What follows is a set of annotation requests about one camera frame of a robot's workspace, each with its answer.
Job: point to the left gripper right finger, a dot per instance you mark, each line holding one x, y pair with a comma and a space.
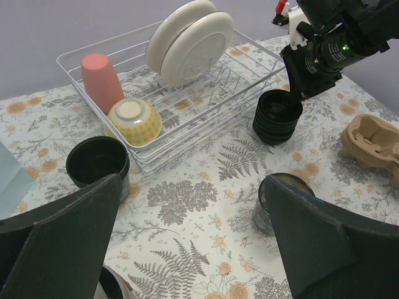
328, 251

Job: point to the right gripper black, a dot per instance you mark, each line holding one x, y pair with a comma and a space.
307, 74

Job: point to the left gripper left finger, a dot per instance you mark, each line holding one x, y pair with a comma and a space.
57, 250

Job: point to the black takeout coffee cup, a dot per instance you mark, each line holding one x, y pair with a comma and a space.
260, 213

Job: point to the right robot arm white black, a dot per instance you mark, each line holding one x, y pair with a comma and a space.
327, 36

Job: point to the grey straw holder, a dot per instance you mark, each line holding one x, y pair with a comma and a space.
112, 285

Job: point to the light blue paper bag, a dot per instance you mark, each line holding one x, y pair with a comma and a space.
15, 182

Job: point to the stack of black cups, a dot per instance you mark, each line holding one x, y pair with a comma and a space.
96, 158

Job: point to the front white plate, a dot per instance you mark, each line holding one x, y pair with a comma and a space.
197, 49

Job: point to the white plate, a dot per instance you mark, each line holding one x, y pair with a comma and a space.
168, 31
197, 49

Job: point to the floral table mat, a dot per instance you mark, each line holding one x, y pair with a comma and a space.
186, 228

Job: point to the rear white plate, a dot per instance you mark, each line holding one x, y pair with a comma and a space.
168, 31

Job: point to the yellow dotted bowl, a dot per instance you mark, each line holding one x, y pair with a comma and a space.
137, 121

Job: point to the pink plastic cup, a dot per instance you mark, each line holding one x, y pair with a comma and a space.
101, 81

